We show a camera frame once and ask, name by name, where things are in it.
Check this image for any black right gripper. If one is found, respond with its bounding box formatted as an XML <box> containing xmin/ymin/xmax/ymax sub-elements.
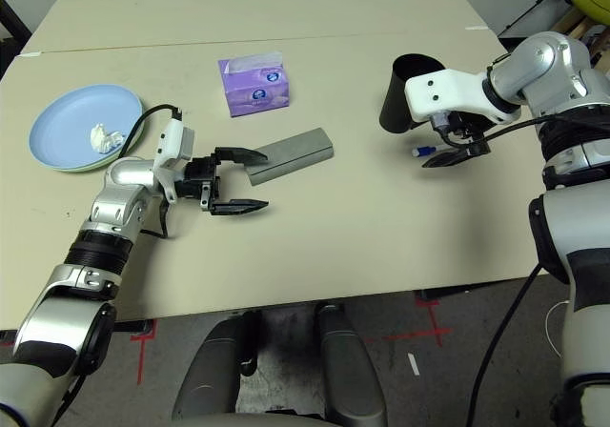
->
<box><xmin>421</xmin><ymin>110</ymin><xmax>492</xmax><ymax>169</ymax></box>

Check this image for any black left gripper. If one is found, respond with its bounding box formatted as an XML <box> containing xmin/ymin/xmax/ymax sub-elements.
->
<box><xmin>174</xmin><ymin>146</ymin><xmax>271</xmax><ymax>218</ymax></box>

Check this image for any grey glasses case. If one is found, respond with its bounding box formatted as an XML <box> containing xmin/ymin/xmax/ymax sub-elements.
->
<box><xmin>245</xmin><ymin>127</ymin><xmax>335</xmax><ymax>188</ymax></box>

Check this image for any white tissue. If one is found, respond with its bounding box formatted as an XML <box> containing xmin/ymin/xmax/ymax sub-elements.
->
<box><xmin>90</xmin><ymin>122</ymin><xmax>127</xmax><ymax>154</ymax></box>

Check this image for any blue plastic plate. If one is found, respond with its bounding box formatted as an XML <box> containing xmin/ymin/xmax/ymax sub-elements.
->
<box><xmin>29</xmin><ymin>83</ymin><xmax>143</xmax><ymax>170</ymax></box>

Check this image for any black plastic cup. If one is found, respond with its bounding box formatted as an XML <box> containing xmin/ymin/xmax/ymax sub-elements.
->
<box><xmin>378</xmin><ymin>53</ymin><xmax>447</xmax><ymax>135</ymax></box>

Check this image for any purple tissue pack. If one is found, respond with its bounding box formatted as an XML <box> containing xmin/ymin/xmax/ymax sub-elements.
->
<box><xmin>217</xmin><ymin>52</ymin><xmax>292</xmax><ymax>120</ymax></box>

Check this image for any black table foot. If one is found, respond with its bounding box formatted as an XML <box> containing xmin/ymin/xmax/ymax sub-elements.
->
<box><xmin>113</xmin><ymin>319</ymin><xmax>157</xmax><ymax>334</ymax></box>
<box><xmin>414</xmin><ymin>285</ymin><xmax>473</xmax><ymax>300</ymax></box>

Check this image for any red floor tape cross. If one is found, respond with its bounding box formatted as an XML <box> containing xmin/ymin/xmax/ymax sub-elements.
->
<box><xmin>383</xmin><ymin>293</ymin><xmax>454</xmax><ymax>347</ymax></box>

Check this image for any black slanted rod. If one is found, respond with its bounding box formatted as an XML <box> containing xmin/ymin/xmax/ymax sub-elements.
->
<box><xmin>498</xmin><ymin>0</ymin><xmax>573</xmax><ymax>35</ymax></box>

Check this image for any grey robot left leg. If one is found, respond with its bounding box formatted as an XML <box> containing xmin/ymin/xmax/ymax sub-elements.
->
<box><xmin>171</xmin><ymin>310</ymin><xmax>261</xmax><ymax>421</ymax></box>

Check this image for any grey robot leg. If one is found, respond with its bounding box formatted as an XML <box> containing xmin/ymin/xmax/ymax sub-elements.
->
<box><xmin>314</xmin><ymin>302</ymin><xmax>387</xmax><ymax>426</ymax></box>
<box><xmin>171</xmin><ymin>310</ymin><xmax>261</xmax><ymax>421</ymax></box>

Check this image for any wooden stool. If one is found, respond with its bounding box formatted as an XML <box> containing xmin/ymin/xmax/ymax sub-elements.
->
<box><xmin>569</xmin><ymin>7</ymin><xmax>610</xmax><ymax>69</ymax></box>

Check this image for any red floor tape line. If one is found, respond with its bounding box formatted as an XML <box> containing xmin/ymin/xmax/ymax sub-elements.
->
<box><xmin>131</xmin><ymin>319</ymin><xmax>158</xmax><ymax>384</ymax></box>

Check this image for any grey robot right leg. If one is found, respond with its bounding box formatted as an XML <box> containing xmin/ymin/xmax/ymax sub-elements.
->
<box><xmin>314</xmin><ymin>302</ymin><xmax>387</xmax><ymax>426</ymax></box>

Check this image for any grey robot torso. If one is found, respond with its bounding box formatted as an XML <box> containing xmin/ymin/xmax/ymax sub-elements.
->
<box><xmin>171</xmin><ymin>410</ymin><xmax>335</xmax><ymax>427</ymax></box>

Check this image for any black framed side table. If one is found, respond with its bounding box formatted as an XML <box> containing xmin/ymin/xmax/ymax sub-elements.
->
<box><xmin>0</xmin><ymin>0</ymin><xmax>32</xmax><ymax>43</ymax></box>

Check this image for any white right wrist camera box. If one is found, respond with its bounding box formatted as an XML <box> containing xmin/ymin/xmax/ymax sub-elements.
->
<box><xmin>404</xmin><ymin>68</ymin><xmax>523</xmax><ymax>126</ymax></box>

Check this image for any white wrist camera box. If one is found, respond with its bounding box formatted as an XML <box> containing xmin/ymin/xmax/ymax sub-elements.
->
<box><xmin>404</xmin><ymin>68</ymin><xmax>523</xmax><ymax>126</ymax></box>
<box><xmin>152</xmin><ymin>119</ymin><xmax>195</xmax><ymax>205</ymax></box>

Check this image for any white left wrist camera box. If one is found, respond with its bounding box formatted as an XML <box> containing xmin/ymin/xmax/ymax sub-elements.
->
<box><xmin>152</xmin><ymin>119</ymin><xmax>195</xmax><ymax>205</ymax></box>

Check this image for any black left wrist camera cable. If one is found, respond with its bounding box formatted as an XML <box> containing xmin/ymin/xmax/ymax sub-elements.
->
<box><xmin>116</xmin><ymin>105</ymin><xmax>185</xmax><ymax>240</ymax></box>

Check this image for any thin white floor cable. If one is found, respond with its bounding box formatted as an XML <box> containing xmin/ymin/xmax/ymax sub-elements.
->
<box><xmin>544</xmin><ymin>299</ymin><xmax>573</xmax><ymax>357</ymax></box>

